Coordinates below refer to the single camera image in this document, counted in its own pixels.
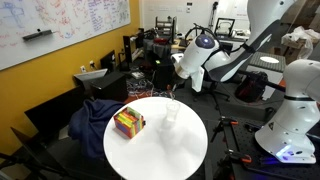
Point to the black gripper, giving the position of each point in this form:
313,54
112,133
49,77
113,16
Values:
176,83

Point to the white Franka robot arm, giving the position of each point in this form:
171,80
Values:
290,120

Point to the clear plastic cup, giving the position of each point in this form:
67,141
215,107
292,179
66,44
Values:
172,111

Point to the black office chair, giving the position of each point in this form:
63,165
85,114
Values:
213,95

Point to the colourful book box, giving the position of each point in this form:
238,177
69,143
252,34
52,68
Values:
128,123

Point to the black orange bar clamp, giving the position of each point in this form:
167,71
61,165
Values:
233,156
221,125

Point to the black tower computer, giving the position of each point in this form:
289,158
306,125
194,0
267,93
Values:
127,48

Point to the black computer case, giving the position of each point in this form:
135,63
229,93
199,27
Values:
110,86

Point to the black metal rack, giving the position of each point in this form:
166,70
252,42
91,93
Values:
165,28

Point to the small black monitor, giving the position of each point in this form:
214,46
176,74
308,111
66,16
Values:
107,61

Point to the black red bag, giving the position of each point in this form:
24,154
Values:
251,88

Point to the black framed screen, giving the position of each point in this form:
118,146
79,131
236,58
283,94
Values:
224,27

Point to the silver grey monitor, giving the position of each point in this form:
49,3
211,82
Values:
90,75

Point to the dark blue blanket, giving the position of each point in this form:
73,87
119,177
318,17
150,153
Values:
90,123

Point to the grey table with white disc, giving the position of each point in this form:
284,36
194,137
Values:
268,61

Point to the black flat panel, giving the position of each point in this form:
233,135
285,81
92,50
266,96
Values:
53,110

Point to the crumpled white plastic sheet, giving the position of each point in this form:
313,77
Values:
296,41

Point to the black perforated breadboard table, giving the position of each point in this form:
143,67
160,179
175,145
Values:
283,170

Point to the whiteboard with writing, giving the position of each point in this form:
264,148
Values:
50,26

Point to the black whiteboard eraser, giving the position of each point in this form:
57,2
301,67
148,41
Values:
36,35

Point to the black tripod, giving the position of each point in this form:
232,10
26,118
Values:
26,156

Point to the white wall outlet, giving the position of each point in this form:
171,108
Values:
83,68
92,64

